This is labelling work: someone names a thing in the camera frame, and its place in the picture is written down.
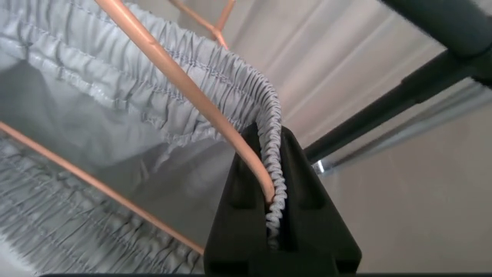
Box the pink clothes hanger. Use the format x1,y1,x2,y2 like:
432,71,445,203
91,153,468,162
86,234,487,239
0,0,276,255

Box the pale grey shorts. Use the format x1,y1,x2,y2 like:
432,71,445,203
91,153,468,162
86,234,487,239
0,0,288,276

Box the black clothes rack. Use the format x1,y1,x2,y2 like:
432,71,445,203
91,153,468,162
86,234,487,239
303,0,492,165

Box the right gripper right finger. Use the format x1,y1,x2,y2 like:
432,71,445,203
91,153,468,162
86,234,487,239
280,125,363,276

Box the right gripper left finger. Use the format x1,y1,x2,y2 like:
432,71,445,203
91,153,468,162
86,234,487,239
203,122,272,276

